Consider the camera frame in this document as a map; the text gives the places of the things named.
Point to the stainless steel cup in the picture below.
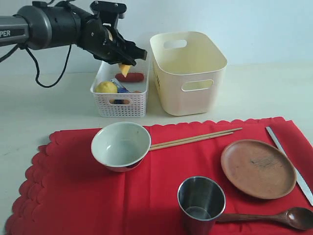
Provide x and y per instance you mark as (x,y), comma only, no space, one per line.
(201,201)

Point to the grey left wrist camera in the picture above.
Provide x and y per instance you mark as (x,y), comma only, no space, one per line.
(108,12)

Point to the yellow lemon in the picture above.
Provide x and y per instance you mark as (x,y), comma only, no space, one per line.
(106,87)

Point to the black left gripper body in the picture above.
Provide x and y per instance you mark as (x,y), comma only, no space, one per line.
(99,39)

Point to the red scalloped placemat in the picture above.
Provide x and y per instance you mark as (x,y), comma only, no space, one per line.
(67,192)

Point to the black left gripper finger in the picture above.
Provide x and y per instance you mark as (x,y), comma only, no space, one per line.
(115,58)
(132,52)

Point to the upper wooden chopstick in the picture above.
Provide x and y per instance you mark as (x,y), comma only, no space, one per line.
(224,132)

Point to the white ceramic bowl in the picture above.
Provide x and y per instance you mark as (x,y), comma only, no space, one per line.
(121,146)

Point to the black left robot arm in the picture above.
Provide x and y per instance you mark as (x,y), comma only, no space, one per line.
(40,26)

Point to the white perforated plastic basket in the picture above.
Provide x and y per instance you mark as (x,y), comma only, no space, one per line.
(137,106)

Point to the yellow cheese wedge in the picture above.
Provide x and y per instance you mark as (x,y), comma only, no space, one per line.
(124,69)

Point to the lower wooden chopstick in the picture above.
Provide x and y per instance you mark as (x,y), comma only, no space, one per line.
(188,141)

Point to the blue white milk carton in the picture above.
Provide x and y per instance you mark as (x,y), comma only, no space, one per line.
(120,89)

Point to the wooden chopstick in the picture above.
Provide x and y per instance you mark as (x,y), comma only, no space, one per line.
(224,132)
(188,141)

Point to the dark wooden spoon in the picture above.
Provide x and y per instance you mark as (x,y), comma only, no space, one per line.
(296,217)

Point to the brown wooden plate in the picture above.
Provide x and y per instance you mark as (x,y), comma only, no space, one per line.
(258,169)

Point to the cream plastic bin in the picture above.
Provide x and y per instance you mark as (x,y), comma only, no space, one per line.
(188,69)

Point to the red sausage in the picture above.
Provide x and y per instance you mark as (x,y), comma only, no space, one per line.
(131,77)

